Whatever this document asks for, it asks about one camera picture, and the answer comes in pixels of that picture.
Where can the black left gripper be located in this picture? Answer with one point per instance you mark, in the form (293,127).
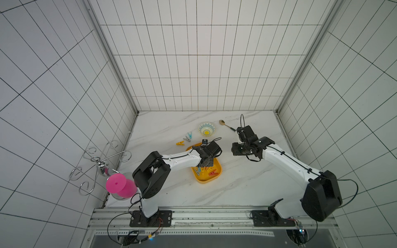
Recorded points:
(210,164)

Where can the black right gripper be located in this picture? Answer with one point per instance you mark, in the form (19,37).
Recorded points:
(239,149)

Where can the red clothespin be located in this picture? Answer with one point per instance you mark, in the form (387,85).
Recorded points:
(213,173)

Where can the yellow storage box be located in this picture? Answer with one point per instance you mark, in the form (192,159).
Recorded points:
(204,177)

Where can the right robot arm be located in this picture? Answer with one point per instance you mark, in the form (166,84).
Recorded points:
(321,193)

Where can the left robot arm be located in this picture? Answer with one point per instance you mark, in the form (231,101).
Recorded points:
(150,176)

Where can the patterned small bowl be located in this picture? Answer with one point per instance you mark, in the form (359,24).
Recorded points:
(207,129)

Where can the pink bowl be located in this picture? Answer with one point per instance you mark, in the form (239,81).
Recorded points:
(121,186)

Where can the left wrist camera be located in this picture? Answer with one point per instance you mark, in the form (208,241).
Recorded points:
(212,148)

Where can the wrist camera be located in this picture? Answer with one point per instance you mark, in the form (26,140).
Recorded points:
(246,135)
(212,148)

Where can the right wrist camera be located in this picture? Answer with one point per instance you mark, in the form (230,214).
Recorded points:
(246,135)

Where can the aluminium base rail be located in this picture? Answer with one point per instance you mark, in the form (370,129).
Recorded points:
(203,221)

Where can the metal wire cup rack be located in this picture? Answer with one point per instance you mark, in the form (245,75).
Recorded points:
(100,166)

